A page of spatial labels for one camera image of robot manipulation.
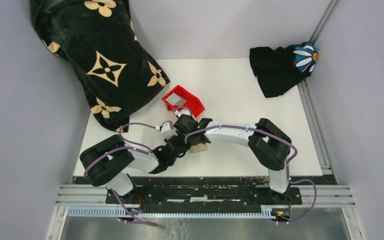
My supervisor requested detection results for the slotted grey cable duct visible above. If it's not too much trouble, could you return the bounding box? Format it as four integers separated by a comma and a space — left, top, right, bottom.
67, 206, 275, 220

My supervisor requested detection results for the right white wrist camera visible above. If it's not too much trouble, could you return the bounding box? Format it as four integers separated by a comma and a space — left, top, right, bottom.
174, 107, 194, 118

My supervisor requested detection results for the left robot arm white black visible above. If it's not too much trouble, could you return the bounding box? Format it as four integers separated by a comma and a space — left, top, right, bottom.
79, 132, 191, 204

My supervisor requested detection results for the black blanket with beige flowers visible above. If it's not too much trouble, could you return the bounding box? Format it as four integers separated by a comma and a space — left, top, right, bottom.
28, 0, 170, 133

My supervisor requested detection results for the stack of credit cards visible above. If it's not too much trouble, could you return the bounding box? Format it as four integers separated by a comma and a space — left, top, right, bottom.
165, 93, 187, 107

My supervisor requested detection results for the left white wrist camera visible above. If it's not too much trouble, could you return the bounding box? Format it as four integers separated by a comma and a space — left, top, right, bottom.
155, 120, 177, 139

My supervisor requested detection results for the black cloth with daisy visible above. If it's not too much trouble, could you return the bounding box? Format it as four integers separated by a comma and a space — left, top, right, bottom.
249, 42, 319, 98

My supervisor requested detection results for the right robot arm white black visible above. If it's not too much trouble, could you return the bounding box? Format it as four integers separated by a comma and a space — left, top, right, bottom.
173, 114, 298, 204

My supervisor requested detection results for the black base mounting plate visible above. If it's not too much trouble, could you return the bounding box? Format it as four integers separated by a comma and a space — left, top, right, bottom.
105, 176, 337, 215

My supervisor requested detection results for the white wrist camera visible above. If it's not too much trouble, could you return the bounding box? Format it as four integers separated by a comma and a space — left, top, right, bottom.
174, 107, 194, 118
155, 120, 177, 139

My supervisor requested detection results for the aluminium rail frame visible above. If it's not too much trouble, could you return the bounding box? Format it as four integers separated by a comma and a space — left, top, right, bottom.
45, 0, 365, 240

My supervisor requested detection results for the red plastic bin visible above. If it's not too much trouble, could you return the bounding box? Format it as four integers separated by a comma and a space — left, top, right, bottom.
161, 85, 205, 117

